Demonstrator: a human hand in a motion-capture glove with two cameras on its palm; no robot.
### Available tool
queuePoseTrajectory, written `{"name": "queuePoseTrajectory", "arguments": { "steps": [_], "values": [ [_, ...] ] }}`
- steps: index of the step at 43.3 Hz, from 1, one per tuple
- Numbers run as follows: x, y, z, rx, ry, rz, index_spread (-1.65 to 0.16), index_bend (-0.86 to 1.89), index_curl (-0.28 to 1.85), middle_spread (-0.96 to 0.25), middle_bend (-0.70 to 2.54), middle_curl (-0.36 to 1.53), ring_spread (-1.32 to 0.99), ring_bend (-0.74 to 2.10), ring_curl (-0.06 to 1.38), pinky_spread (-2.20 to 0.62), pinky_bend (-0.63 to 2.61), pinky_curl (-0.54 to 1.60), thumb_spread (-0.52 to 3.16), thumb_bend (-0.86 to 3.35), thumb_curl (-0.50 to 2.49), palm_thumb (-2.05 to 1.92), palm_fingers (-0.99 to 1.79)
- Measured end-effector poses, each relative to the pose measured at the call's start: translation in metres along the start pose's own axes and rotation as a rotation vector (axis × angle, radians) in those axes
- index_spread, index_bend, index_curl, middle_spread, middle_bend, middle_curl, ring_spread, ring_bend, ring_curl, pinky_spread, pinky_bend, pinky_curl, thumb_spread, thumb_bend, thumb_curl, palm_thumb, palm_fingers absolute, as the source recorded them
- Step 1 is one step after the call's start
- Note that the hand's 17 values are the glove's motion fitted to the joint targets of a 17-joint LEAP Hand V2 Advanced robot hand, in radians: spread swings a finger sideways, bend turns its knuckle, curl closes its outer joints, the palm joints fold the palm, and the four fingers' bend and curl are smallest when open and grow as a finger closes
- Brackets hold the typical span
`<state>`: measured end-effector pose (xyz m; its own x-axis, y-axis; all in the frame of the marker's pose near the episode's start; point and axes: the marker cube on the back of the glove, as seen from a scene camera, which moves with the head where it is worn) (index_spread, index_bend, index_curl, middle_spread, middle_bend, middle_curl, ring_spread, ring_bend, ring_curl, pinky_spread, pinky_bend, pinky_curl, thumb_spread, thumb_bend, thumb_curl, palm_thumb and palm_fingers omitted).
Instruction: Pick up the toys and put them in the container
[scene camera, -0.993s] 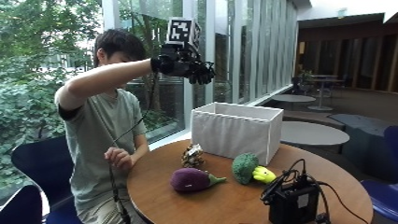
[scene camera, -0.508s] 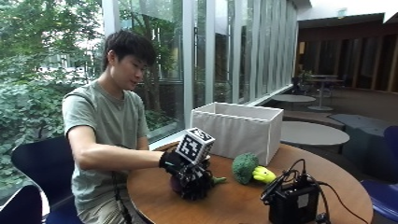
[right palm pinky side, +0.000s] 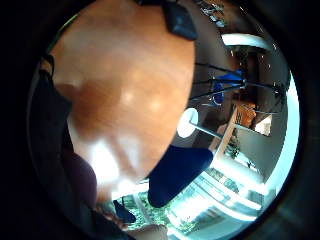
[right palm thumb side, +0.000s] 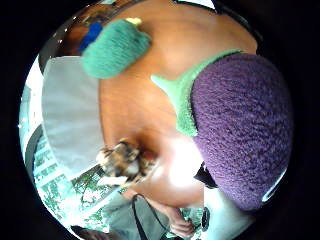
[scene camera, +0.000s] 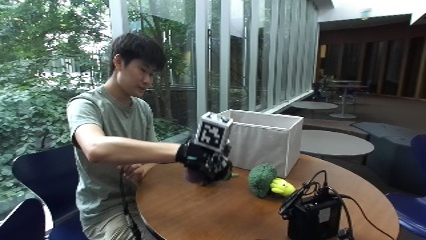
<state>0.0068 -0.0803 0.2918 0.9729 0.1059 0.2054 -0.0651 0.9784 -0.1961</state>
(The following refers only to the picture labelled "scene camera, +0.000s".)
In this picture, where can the purple eggplant soft toy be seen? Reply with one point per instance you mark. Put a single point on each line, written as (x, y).
(195, 175)

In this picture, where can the green broccoli soft toy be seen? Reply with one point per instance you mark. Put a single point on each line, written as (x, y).
(267, 180)

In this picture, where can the white marker cube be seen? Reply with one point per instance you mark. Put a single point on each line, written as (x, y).
(213, 131)

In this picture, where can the white fabric storage box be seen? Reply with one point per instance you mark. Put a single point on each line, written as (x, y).
(267, 140)

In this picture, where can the black electronics box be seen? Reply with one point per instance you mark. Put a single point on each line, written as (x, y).
(315, 216)

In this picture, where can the round grey low table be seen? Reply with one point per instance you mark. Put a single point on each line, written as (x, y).
(315, 105)
(335, 143)

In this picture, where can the the person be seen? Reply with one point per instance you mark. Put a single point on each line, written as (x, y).
(111, 123)

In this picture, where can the tall round bistro table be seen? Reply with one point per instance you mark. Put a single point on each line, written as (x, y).
(344, 100)

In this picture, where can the dark blue chair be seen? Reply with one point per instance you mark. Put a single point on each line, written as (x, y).
(410, 200)
(48, 186)
(22, 221)

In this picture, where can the grey upholstered bench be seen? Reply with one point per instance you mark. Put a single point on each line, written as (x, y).
(388, 146)

